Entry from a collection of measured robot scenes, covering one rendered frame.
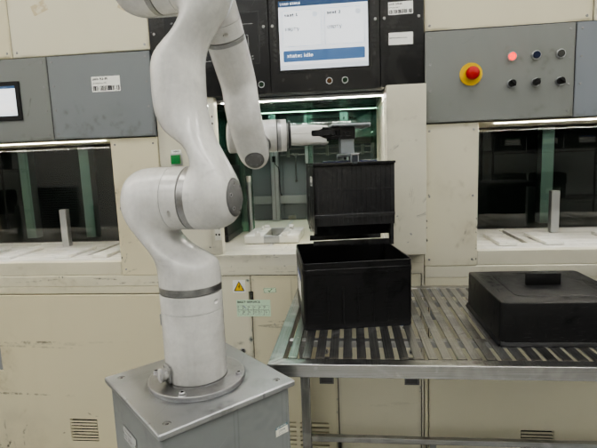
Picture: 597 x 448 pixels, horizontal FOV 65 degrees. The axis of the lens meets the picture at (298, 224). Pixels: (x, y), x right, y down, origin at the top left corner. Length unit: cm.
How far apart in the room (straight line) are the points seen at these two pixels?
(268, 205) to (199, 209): 167
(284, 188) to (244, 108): 138
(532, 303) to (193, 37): 88
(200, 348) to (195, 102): 45
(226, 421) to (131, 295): 96
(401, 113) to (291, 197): 109
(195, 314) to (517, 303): 69
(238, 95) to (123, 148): 68
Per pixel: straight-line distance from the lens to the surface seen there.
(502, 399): 183
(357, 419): 181
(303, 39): 160
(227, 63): 113
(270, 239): 181
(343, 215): 118
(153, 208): 89
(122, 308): 183
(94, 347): 193
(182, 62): 90
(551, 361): 113
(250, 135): 114
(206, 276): 89
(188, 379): 95
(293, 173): 247
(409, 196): 152
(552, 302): 117
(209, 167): 84
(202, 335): 92
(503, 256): 167
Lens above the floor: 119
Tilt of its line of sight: 8 degrees down
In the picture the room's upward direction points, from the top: 2 degrees counter-clockwise
